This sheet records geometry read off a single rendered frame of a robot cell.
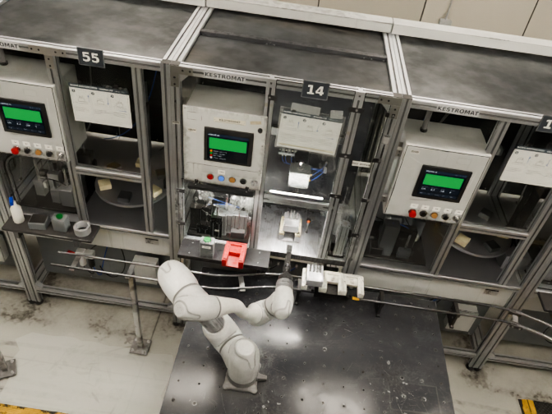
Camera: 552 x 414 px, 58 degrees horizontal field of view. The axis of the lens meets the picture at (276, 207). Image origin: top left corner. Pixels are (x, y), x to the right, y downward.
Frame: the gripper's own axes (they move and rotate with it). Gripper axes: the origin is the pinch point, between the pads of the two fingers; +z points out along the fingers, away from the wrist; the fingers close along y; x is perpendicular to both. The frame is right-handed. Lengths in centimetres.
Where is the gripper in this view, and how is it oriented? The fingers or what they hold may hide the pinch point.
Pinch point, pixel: (288, 254)
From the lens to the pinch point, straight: 271.7
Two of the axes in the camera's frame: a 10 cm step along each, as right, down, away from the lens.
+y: 1.0, -7.5, -6.5
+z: 1.0, -6.4, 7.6
